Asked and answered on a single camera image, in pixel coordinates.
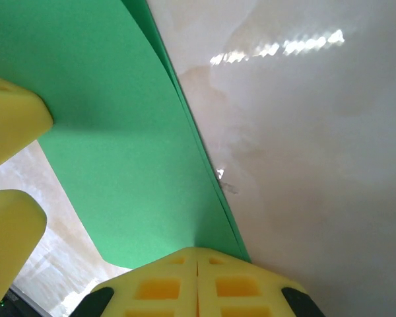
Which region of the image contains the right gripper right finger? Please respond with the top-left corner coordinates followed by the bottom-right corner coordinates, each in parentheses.
top-left (197, 247), bottom-right (327, 317)

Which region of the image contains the green paper sheet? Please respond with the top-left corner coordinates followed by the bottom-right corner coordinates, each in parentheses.
top-left (0, 0), bottom-right (251, 270)

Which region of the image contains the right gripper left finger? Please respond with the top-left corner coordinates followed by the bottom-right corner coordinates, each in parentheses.
top-left (75, 247), bottom-right (198, 317)

